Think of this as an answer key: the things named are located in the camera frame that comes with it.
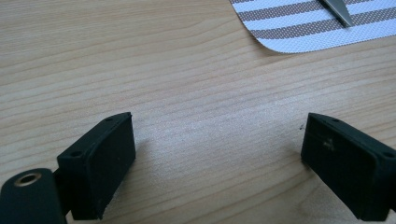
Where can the striped woven placemat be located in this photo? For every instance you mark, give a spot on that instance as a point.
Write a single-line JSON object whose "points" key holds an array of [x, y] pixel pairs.
{"points": [[311, 28]]}

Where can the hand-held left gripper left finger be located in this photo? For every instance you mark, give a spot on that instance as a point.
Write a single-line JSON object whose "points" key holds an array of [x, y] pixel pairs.
{"points": [[96, 168]]}

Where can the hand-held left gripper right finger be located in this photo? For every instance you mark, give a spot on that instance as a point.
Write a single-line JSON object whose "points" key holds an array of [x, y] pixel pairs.
{"points": [[348, 168]]}

